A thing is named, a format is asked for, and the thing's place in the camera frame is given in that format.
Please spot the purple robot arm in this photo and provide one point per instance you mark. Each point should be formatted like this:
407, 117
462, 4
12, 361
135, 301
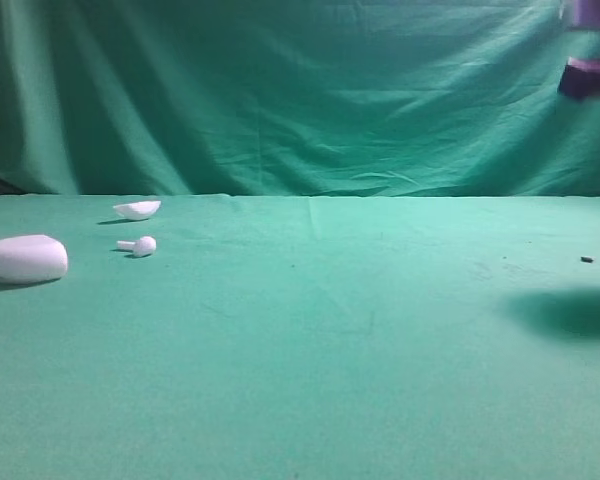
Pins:
581, 77

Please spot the white bluetooth earbud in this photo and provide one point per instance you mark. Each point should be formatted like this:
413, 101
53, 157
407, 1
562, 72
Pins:
142, 247

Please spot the white earbud case lid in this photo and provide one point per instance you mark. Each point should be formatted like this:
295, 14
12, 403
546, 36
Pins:
137, 211

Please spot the white earbud case body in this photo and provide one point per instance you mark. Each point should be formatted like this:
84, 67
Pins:
31, 259

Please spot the green table cloth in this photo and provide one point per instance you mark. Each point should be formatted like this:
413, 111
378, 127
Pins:
306, 338

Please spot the green backdrop cloth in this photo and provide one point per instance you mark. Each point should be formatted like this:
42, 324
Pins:
308, 98

